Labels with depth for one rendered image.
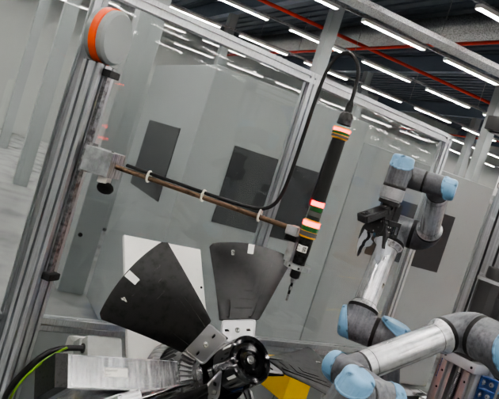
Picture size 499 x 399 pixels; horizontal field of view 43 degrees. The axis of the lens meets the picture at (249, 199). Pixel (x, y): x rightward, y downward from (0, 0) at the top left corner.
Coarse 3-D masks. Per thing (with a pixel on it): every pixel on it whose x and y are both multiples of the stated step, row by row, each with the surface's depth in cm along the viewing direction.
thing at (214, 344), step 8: (208, 328) 149; (200, 336) 149; (208, 336) 149; (216, 336) 150; (224, 336) 150; (192, 344) 149; (200, 344) 149; (208, 344) 150; (216, 344) 150; (192, 352) 150; (200, 352) 150; (208, 352) 150; (200, 360) 150
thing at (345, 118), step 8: (352, 104) 153; (344, 112) 152; (344, 120) 152; (304, 240) 154; (312, 240) 154; (296, 248) 155; (304, 248) 154; (296, 256) 155; (304, 256) 154; (304, 264) 155; (296, 272) 155
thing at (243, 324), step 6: (222, 324) 160; (228, 324) 159; (234, 324) 159; (240, 324) 159; (246, 324) 158; (252, 324) 158; (222, 330) 158; (234, 330) 158; (240, 330) 158; (252, 330) 157; (228, 336) 157; (234, 336) 157
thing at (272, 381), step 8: (272, 376) 200; (280, 376) 197; (264, 384) 203; (272, 384) 200; (280, 384) 197; (288, 384) 194; (296, 384) 196; (304, 384) 198; (272, 392) 199; (280, 392) 196; (288, 392) 195; (296, 392) 197; (304, 392) 199
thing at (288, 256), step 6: (288, 228) 156; (294, 228) 155; (300, 228) 157; (288, 234) 155; (294, 234) 155; (288, 240) 155; (294, 240) 154; (288, 246) 155; (294, 246) 155; (288, 252) 155; (294, 252) 157; (288, 258) 155; (288, 264) 154; (294, 264) 153; (300, 270) 153; (306, 270) 153
